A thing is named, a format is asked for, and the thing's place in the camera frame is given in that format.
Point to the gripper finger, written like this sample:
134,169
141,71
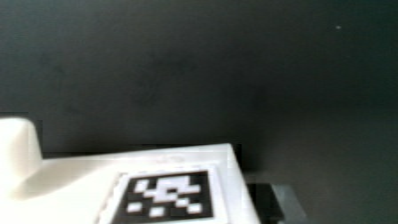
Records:
276,203

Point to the white drawer box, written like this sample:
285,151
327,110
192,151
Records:
168,186

